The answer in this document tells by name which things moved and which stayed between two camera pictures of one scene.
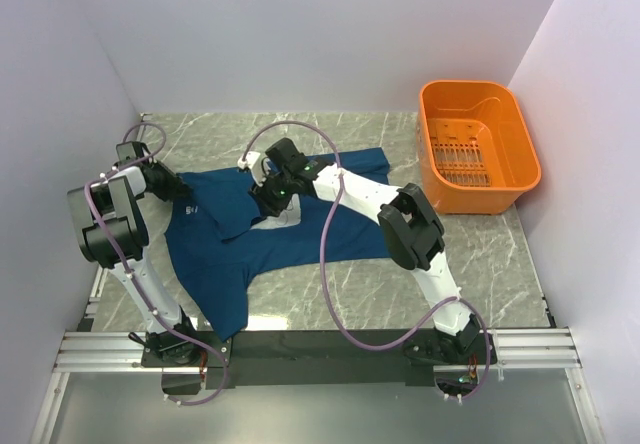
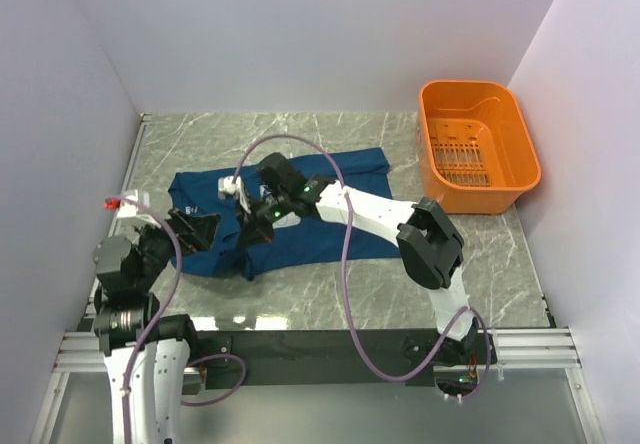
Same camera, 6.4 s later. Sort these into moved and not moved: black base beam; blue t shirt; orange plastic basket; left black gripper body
Moved: left black gripper body; blue t shirt
Not moved: black base beam; orange plastic basket
